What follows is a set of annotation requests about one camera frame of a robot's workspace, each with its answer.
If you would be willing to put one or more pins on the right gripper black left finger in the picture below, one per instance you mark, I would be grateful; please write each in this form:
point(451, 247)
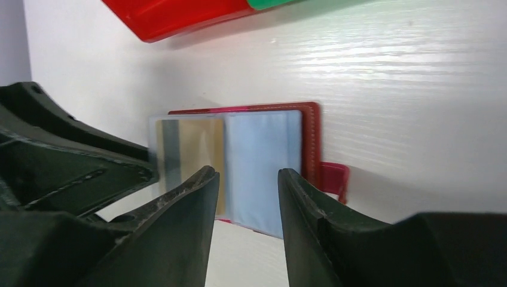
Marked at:
point(165, 242)

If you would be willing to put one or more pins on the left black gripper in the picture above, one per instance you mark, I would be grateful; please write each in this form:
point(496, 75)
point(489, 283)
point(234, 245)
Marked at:
point(50, 161)

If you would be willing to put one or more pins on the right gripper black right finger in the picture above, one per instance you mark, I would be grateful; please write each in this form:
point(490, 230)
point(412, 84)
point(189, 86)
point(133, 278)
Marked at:
point(329, 244)

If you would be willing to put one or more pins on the red leather card holder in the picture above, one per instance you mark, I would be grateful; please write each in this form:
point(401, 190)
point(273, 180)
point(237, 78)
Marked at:
point(259, 141)

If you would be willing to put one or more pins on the left red plastic bin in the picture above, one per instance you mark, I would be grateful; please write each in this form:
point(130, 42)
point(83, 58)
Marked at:
point(154, 20)

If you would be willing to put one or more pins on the green plastic bin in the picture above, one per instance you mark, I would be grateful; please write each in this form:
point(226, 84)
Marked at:
point(266, 4)

